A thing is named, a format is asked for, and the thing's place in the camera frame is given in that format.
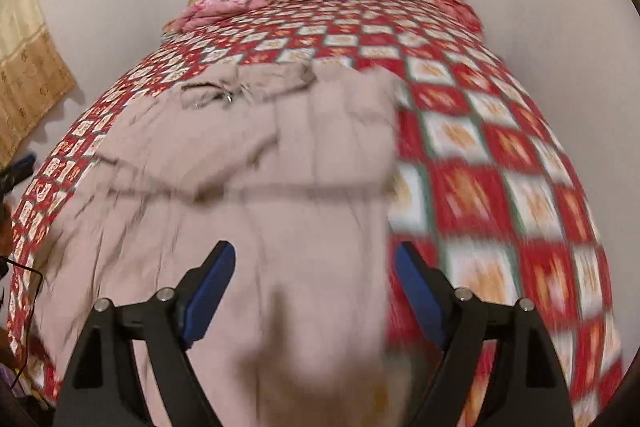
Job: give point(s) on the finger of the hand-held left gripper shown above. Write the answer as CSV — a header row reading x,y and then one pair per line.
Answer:
x,y
19,167

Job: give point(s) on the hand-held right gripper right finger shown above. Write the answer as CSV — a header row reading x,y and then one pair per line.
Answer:
x,y
417,297

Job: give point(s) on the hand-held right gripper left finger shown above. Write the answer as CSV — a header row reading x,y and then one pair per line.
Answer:
x,y
210,297

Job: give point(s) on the beige quilted puffer jacket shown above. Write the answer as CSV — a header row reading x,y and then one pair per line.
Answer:
x,y
300,157

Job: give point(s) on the beige patterned side curtain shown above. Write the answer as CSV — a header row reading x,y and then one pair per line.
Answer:
x,y
25,57

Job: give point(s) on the red printed checkered bedspread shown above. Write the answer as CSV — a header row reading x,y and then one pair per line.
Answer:
x,y
475,107

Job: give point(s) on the pink folded quilt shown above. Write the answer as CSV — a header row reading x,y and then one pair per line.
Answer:
x,y
225,4

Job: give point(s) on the red crumpled cloth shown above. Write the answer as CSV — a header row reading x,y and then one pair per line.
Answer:
x,y
460,9

